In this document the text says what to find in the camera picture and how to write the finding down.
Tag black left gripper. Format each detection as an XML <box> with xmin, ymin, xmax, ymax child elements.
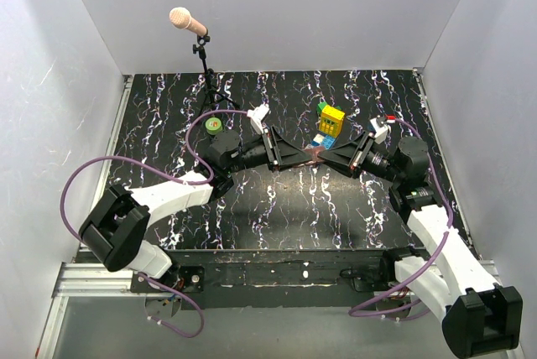
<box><xmin>227</xmin><ymin>127</ymin><xmax>312</xmax><ymax>174</ymax></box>

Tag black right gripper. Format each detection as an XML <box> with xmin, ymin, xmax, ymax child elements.
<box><xmin>318</xmin><ymin>130</ymin><xmax>403</xmax><ymax>185</ymax></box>

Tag brown weekly pill organizer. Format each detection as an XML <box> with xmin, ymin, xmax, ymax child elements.
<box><xmin>303</xmin><ymin>145</ymin><xmax>326</xmax><ymax>166</ymax></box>

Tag green lidded pill bottle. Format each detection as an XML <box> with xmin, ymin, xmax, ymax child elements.
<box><xmin>205</xmin><ymin>117</ymin><xmax>223</xmax><ymax>137</ymax></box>

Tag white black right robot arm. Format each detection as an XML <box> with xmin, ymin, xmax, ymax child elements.
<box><xmin>319</xmin><ymin>133</ymin><xmax>523</xmax><ymax>358</ymax></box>

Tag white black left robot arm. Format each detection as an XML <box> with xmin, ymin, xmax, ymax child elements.
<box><xmin>79</xmin><ymin>128</ymin><xmax>312</xmax><ymax>292</ymax></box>

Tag blue grey toy bricks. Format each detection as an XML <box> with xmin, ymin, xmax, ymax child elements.
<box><xmin>310</xmin><ymin>133</ymin><xmax>336</xmax><ymax>150</ymax></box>

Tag yellow toy brick block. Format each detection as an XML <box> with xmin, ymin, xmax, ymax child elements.
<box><xmin>319</xmin><ymin>105</ymin><xmax>346</xmax><ymax>138</ymax></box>

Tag green toy brick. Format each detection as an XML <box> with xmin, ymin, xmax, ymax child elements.
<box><xmin>316</xmin><ymin>101</ymin><xmax>327</xmax><ymax>116</ymax></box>

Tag black microphone tripod stand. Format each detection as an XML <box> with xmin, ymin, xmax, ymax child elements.
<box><xmin>192</xmin><ymin>34</ymin><xmax>240</xmax><ymax>116</ymax></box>

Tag pink foam microphone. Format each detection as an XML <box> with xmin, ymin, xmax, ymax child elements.
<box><xmin>169</xmin><ymin>7</ymin><xmax>208</xmax><ymax>37</ymax></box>

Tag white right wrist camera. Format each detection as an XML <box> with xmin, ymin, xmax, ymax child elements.
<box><xmin>369</xmin><ymin>115</ymin><xmax>396</xmax><ymax>144</ymax></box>

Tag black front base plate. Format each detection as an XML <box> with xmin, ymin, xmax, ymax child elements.
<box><xmin>129</xmin><ymin>248</ymin><xmax>425</xmax><ymax>312</ymax></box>

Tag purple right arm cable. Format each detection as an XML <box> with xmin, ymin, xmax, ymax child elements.
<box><xmin>348</xmin><ymin>118</ymin><xmax>455</xmax><ymax>323</ymax></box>

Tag aluminium frame rail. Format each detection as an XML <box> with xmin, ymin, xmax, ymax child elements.
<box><xmin>34</xmin><ymin>75</ymin><xmax>133</xmax><ymax>358</ymax></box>

